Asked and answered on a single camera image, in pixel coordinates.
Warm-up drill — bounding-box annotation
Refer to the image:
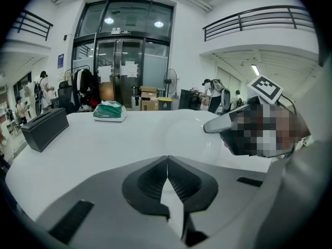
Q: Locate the clear glass plate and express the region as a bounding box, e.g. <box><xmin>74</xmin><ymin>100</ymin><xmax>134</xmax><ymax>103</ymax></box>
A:
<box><xmin>158</xmin><ymin>113</ymin><xmax>226</xmax><ymax>163</ymax></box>
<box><xmin>155</xmin><ymin>109</ymin><xmax>226</xmax><ymax>162</ymax></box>
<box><xmin>157</xmin><ymin>112</ymin><xmax>227</xmax><ymax>163</ymax></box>

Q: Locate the black tissue box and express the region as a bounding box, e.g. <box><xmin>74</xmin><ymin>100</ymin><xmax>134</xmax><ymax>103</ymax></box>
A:
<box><xmin>20</xmin><ymin>107</ymin><xmax>70</xmax><ymax>153</ymax></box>

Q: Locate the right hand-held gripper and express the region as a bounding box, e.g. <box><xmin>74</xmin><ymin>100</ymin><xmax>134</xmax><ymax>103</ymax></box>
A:
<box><xmin>203</xmin><ymin>74</ymin><xmax>312</xmax><ymax>158</ymax></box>

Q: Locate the black office chair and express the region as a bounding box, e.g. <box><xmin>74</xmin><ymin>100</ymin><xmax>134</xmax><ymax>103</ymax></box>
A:
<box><xmin>57</xmin><ymin>80</ymin><xmax>78</xmax><ymax>114</ymax></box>

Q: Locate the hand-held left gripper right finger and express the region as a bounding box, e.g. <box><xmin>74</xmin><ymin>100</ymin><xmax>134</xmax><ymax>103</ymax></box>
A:
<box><xmin>167</xmin><ymin>155</ymin><xmax>269</xmax><ymax>247</ymax></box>

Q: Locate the glass entrance door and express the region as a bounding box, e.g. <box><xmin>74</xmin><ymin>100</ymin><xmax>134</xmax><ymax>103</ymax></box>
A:
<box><xmin>72</xmin><ymin>0</ymin><xmax>175</xmax><ymax>111</ymax></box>

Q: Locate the black floor fan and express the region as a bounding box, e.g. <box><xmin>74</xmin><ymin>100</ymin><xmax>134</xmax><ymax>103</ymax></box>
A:
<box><xmin>163</xmin><ymin>68</ymin><xmax>178</xmax><ymax>105</ymax></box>

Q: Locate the black balcony railing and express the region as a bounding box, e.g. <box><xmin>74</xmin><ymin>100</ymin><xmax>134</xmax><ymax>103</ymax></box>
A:
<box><xmin>10</xmin><ymin>9</ymin><xmax>54</xmax><ymax>41</ymax></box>
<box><xmin>202</xmin><ymin>5</ymin><xmax>316</xmax><ymax>43</ymax></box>

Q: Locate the green tissue packet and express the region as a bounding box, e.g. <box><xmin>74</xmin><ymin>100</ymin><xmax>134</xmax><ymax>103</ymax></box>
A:
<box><xmin>92</xmin><ymin>100</ymin><xmax>128</xmax><ymax>123</ymax></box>

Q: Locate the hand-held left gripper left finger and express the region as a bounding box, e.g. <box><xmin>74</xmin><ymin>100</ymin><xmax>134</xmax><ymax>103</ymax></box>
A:
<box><xmin>35</xmin><ymin>156</ymin><xmax>182</xmax><ymax>249</ymax></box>

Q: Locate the brown cardboard box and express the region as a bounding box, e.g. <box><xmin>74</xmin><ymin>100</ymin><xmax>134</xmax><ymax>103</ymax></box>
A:
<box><xmin>140</xmin><ymin>86</ymin><xmax>159</xmax><ymax>111</ymax></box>

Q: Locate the black bin with yellow lid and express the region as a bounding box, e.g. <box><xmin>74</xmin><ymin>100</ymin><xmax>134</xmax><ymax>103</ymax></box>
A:
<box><xmin>157</xmin><ymin>96</ymin><xmax>173</xmax><ymax>111</ymax></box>

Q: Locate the white paper notice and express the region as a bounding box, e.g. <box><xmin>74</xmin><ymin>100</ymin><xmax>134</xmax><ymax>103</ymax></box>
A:
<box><xmin>121</xmin><ymin>60</ymin><xmax>137</xmax><ymax>78</ymax></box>
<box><xmin>98</xmin><ymin>65</ymin><xmax>113</xmax><ymax>83</ymax></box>

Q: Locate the clothes rack with dark clothes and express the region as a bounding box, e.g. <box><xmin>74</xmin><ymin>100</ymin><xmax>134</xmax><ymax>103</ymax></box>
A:
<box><xmin>64</xmin><ymin>66</ymin><xmax>101</xmax><ymax>111</ymax></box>

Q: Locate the silver suitcase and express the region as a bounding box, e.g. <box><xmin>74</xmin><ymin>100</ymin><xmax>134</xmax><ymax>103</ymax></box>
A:
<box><xmin>131</xmin><ymin>86</ymin><xmax>141</xmax><ymax>111</ymax></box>

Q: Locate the black cabinet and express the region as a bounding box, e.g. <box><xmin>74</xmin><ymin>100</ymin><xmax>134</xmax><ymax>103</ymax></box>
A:
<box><xmin>178</xmin><ymin>88</ymin><xmax>204</xmax><ymax>111</ymax></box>

